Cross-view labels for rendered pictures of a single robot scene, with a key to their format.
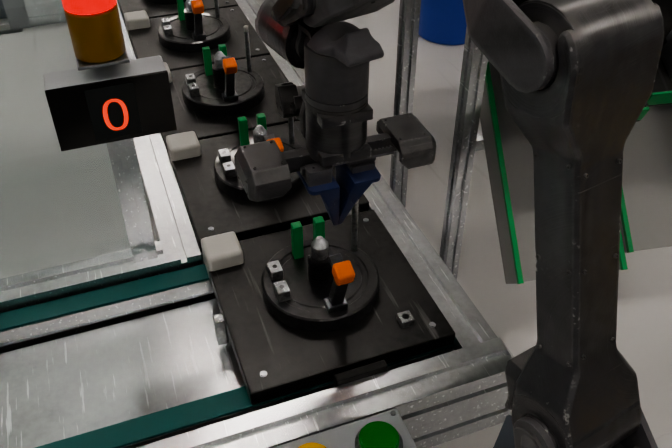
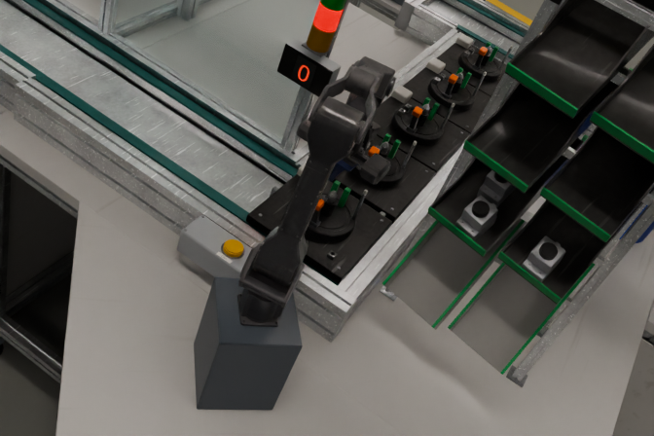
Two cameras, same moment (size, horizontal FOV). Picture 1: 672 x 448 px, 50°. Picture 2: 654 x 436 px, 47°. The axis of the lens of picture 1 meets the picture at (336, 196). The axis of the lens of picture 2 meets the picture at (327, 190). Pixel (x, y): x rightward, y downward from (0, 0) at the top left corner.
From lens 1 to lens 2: 0.91 m
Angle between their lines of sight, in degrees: 29
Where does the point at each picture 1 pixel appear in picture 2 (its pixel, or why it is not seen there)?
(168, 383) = (236, 194)
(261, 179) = (304, 127)
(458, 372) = (321, 288)
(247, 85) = (428, 132)
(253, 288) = not seen: hidden behind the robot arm
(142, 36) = (426, 74)
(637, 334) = (438, 391)
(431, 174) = not seen: hidden behind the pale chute
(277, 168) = not seen: hidden behind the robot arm
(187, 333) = (266, 189)
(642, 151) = (516, 303)
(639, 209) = (485, 325)
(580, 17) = (327, 107)
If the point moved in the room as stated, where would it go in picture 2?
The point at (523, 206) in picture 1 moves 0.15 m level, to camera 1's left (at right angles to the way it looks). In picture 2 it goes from (427, 264) to (381, 213)
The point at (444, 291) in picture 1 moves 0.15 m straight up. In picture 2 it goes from (367, 271) to (392, 222)
